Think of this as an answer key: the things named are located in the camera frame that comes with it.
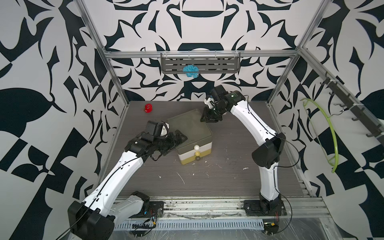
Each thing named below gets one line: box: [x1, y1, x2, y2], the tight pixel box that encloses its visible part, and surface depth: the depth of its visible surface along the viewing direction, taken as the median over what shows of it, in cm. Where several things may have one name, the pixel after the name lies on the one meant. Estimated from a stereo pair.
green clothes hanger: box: [300, 98, 339, 173], surface depth 66 cm
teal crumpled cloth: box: [183, 64, 200, 78], surface depth 93 cm
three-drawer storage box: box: [167, 109, 213, 165], surface depth 79 cm
